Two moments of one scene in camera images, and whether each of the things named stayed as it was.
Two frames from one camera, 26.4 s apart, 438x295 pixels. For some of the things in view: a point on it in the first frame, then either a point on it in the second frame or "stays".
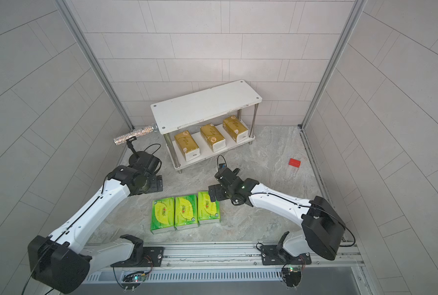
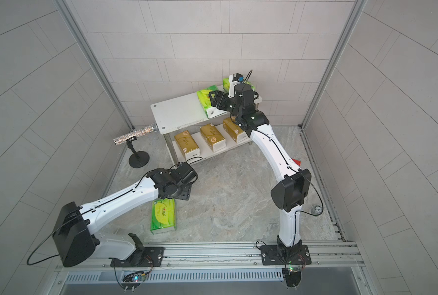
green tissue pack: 162,215 stays
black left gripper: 157,187 -> 187,194
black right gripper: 218,188 -> 225,106
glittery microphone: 152,128 stays
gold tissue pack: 187,145 stays
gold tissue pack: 216,141 stays
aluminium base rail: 230,264 stays
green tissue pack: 186,212 -> 204,98
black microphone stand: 136,158 stays
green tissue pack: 208,212 -> 226,85
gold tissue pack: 239,133 stays
